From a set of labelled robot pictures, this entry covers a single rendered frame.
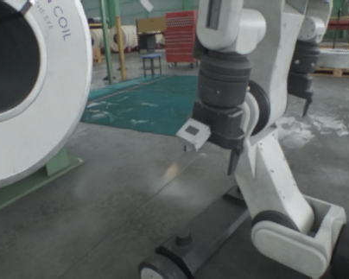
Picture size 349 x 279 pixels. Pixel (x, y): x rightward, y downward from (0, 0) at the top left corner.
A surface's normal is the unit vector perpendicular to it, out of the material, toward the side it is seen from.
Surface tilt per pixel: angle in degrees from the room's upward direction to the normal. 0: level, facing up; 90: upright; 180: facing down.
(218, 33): 90
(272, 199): 90
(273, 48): 90
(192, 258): 45
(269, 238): 90
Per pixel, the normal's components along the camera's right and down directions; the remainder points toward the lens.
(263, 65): -0.67, 0.32
